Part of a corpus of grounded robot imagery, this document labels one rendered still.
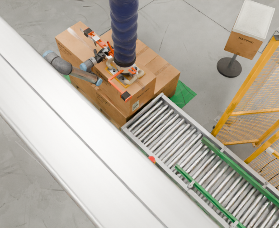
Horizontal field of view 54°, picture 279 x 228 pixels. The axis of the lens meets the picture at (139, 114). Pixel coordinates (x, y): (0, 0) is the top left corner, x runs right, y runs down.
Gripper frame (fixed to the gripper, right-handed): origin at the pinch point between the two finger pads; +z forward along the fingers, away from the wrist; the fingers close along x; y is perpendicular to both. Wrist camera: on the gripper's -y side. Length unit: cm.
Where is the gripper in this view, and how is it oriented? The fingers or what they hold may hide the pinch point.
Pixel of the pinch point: (107, 49)
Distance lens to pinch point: 304.7
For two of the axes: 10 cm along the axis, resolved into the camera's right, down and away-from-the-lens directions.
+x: 0.4, -4.8, -8.8
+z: 7.1, -6.0, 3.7
